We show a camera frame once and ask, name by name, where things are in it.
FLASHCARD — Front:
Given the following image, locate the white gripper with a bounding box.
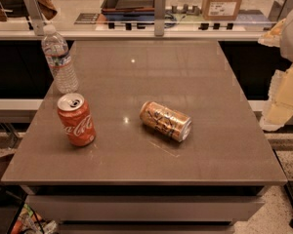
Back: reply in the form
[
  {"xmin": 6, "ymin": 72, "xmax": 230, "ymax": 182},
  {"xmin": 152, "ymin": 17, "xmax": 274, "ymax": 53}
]
[{"xmin": 258, "ymin": 10, "xmax": 293, "ymax": 132}]

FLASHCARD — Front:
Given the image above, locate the orange gold soda can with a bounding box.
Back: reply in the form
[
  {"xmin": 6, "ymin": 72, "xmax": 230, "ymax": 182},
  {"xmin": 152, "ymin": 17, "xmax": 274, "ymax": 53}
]
[{"xmin": 140, "ymin": 101, "xmax": 191, "ymax": 142}]

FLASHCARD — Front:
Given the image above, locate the red Coca-Cola can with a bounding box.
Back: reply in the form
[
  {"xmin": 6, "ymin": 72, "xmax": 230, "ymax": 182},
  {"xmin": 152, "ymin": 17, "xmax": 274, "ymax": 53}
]
[{"xmin": 57, "ymin": 93, "xmax": 96, "ymax": 146}]

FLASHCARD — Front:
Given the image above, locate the cardboard box with label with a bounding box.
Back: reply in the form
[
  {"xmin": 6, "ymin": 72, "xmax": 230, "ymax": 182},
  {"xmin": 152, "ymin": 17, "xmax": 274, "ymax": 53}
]
[{"xmin": 201, "ymin": 0, "xmax": 242, "ymax": 20}]

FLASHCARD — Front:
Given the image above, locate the clear plastic water bottle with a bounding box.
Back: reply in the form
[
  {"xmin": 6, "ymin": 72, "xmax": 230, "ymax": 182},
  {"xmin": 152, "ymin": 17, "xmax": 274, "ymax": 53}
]
[{"xmin": 41, "ymin": 24, "xmax": 79, "ymax": 94}]

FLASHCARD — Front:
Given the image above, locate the grey table drawer cabinet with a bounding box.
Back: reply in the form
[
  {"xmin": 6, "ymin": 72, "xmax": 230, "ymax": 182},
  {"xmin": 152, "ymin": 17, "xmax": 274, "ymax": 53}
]
[{"xmin": 26, "ymin": 195, "xmax": 265, "ymax": 234}]

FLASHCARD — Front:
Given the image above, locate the colourful items bin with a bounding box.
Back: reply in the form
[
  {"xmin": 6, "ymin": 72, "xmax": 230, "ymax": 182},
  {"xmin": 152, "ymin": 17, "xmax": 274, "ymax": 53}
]
[{"xmin": 8, "ymin": 203, "xmax": 59, "ymax": 234}]

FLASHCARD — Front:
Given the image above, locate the right metal glass bracket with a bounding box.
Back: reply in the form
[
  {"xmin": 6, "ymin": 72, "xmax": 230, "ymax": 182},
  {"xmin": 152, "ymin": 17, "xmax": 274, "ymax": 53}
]
[{"xmin": 269, "ymin": 0, "xmax": 293, "ymax": 21}]

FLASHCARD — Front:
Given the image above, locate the metal glass bracket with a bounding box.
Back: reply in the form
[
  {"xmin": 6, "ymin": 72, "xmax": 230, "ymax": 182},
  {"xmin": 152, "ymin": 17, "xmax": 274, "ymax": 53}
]
[
  {"xmin": 154, "ymin": 0, "xmax": 166, "ymax": 36},
  {"xmin": 269, "ymin": 0, "xmax": 293, "ymax": 21},
  {"xmin": 23, "ymin": 0, "xmax": 45, "ymax": 36}
]

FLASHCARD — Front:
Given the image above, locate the middle metal glass bracket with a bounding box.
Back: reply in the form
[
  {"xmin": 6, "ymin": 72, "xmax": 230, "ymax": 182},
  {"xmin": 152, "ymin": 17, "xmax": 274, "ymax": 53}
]
[{"xmin": 154, "ymin": 0, "xmax": 166, "ymax": 36}]

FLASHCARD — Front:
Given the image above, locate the left metal glass bracket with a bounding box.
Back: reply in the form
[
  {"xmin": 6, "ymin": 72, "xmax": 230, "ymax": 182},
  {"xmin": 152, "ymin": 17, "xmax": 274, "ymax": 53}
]
[{"xmin": 23, "ymin": 0, "xmax": 45, "ymax": 36}]

